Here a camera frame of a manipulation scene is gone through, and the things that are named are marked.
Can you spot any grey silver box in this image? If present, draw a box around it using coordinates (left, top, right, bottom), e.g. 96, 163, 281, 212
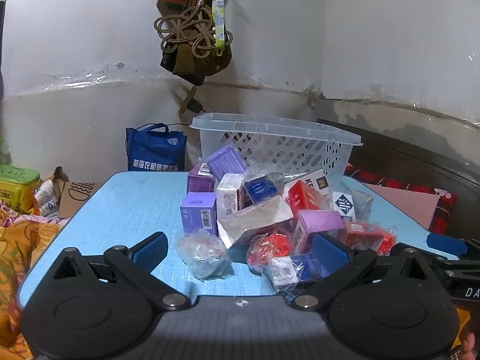
352, 189, 374, 222

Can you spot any white carton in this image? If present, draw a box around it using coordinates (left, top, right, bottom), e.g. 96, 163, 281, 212
217, 195, 293, 250

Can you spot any green lidded yellow box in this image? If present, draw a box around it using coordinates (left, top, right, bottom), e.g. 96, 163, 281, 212
0, 164, 41, 214

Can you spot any white blue patterned box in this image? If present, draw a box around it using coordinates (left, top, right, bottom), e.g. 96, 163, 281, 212
332, 192, 356, 219

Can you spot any red plaid blanket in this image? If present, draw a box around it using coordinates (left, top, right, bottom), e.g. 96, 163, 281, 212
345, 164, 458, 234

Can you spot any black power adapter with cable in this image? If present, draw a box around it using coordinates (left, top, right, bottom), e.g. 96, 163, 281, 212
178, 86, 207, 115

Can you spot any blue nonwoven tote bag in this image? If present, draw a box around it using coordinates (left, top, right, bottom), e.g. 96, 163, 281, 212
125, 123, 187, 172

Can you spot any brown hanging bag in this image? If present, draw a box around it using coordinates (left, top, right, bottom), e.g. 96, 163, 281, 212
154, 2, 233, 86

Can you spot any clear plastic perforated basket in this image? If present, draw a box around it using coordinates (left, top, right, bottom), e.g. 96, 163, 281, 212
190, 113, 362, 189

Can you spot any orange patterned bedsheet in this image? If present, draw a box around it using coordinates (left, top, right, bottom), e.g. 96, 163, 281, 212
0, 202, 67, 359

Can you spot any blue white medicine box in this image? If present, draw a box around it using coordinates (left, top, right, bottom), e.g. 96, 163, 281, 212
263, 253, 328, 293

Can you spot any brown cardboard box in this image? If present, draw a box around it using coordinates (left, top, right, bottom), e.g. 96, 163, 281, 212
52, 166, 101, 219

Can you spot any purple box top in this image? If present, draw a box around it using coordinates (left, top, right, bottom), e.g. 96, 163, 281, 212
207, 143, 247, 181

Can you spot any dark wooden headboard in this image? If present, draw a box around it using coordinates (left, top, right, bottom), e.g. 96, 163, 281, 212
317, 119, 479, 239

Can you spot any lilac box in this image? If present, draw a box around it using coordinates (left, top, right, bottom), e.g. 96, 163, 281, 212
292, 210, 343, 254

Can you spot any clear bag with pink item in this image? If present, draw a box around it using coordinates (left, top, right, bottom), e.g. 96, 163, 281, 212
176, 229, 230, 281

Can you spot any coiled tan rope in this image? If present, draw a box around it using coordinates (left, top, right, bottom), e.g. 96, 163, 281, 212
153, 5, 235, 59

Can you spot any dark purple small box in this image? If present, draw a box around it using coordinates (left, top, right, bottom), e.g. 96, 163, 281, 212
187, 163, 216, 193

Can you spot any person right hand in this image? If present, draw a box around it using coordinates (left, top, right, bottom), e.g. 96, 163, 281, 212
450, 319, 478, 360

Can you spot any yellow patterned lanyard strap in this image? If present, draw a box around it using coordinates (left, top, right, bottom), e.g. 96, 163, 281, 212
211, 0, 228, 58

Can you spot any white Kent cigarette box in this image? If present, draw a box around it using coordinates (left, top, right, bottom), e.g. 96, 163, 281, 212
282, 168, 330, 200

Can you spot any red candy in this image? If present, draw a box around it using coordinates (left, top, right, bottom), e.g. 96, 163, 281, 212
246, 231, 292, 275

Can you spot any red cigarette box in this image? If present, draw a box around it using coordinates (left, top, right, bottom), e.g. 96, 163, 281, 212
288, 180, 329, 218

